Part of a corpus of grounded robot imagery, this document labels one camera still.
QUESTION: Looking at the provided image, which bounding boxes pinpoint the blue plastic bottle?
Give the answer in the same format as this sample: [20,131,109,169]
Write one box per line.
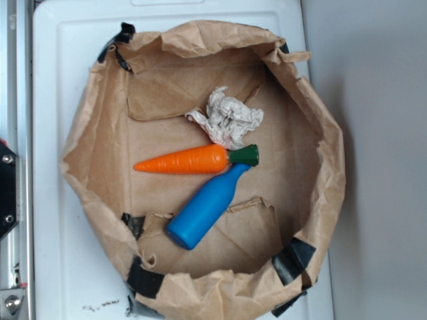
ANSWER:
[166,163,251,250]

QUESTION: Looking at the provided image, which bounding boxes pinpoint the orange toy carrot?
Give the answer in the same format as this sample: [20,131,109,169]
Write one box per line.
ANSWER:
[133,144,260,175]

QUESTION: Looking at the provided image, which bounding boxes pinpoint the crumpled white paper tissue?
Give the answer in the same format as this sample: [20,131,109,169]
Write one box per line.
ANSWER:
[185,86,264,151]

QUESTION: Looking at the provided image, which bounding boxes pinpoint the brown paper bag bin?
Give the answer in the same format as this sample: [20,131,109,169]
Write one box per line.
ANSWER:
[60,20,346,319]

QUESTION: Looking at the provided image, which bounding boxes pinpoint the white plastic tray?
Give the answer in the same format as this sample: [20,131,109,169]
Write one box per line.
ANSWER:
[31,0,336,320]

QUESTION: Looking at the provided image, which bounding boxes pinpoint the black metal mounting bracket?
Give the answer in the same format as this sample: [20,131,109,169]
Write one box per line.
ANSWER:
[0,139,19,241]

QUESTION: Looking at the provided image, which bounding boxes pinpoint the silver metal frame rail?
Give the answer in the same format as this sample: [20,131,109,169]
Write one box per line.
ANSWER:
[1,1,35,319]

